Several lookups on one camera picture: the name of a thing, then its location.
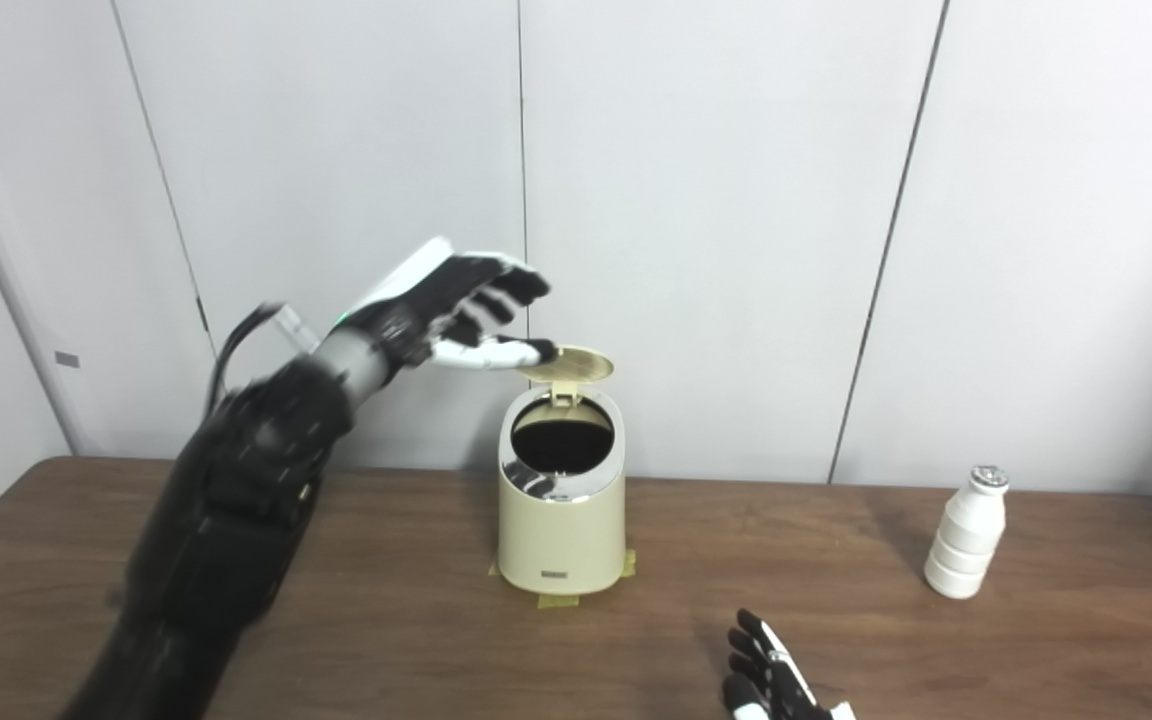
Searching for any small white plastic bottle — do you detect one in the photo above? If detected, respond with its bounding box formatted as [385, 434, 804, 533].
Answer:
[924, 465, 1011, 601]

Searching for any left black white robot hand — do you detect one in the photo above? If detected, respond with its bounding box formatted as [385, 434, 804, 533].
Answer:
[336, 236, 559, 373]

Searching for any cream-colored lidded bin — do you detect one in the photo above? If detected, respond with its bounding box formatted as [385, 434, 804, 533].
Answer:
[496, 345, 627, 597]

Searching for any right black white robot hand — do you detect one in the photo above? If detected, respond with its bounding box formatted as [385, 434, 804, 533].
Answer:
[721, 608, 857, 720]

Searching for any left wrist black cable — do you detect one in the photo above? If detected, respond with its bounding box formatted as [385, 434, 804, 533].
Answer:
[204, 303, 322, 421]

